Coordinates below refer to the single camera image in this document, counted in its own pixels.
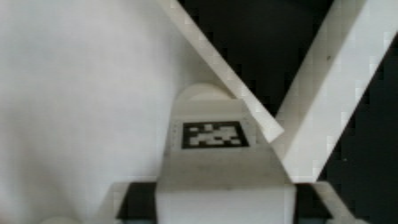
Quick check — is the white workspace frame wall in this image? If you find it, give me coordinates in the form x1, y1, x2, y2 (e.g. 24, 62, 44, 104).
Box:
273, 0, 398, 182

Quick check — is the white square table top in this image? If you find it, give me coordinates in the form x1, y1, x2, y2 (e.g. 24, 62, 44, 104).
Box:
0, 0, 287, 224

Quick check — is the white table leg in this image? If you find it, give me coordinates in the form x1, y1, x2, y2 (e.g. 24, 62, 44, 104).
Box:
154, 83, 296, 224

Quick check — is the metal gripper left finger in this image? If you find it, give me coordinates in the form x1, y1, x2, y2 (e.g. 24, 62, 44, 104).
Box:
94, 181, 159, 224

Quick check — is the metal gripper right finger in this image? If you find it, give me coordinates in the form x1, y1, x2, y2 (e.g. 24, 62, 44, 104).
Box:
291, 181, 369, 224

